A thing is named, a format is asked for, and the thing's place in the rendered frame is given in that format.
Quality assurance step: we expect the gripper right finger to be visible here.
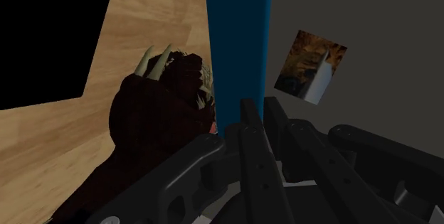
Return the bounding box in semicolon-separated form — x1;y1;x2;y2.
263;96;444;224

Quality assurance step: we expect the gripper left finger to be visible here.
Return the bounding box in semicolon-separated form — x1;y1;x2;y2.
85;97;297;224

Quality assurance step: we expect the dark brown horned creature figure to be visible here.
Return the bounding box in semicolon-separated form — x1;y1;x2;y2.
46;43;218;224

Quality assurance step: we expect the dark blue upright panel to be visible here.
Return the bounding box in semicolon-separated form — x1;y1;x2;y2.
203;0;274;137

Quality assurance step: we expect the brown wall picture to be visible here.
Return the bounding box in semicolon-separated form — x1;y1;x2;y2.
273;29;349;106

